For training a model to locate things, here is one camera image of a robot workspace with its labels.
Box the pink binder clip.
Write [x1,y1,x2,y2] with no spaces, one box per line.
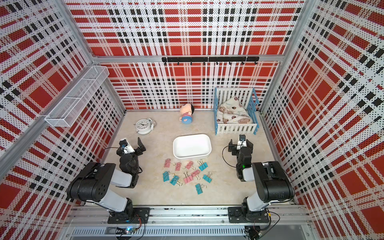
[175,162,182,171]
[184,161,196,170]
[184,172,194,184]
[191,170,201,180]
[164,159,172,168]

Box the teal binder clip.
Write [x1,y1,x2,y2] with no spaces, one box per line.
[198,159,208,172]
[170,175,183,187]
[163,171,170,182]
[203,172,213,183]
[195,184,207,195]

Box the white plastic storage box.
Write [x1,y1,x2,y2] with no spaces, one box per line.
[173,134,212,160]

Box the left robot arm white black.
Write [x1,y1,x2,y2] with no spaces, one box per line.
[67,138,146,219]

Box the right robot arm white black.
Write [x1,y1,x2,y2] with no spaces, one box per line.
[228,135,295,214]

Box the white alarm clock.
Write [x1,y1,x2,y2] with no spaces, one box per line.
[135,118,157,135]

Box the printed crib blanket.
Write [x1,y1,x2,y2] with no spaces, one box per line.
[216,97,253,124]

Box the blue white toy crib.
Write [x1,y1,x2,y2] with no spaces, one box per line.
[214,88,260,135]

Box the pink baby doll toy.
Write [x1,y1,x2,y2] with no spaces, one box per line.
[179,104,195,125]

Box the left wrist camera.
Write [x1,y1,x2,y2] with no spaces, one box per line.
[119,138,135,154]

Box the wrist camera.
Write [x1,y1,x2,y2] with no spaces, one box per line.
[237,135,247,150]
[119,138,135,154]

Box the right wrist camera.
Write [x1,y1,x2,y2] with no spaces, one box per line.
[237,135,247,150]

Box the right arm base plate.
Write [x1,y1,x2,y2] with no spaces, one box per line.
[228,207,270,224]

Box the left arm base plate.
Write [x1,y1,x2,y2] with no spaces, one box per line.
[108,208,151,225]

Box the aluminium front rail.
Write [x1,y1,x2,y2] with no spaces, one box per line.
[65,205,313,227]

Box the black hook rail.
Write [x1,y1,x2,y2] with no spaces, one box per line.
[162,56,260,64]

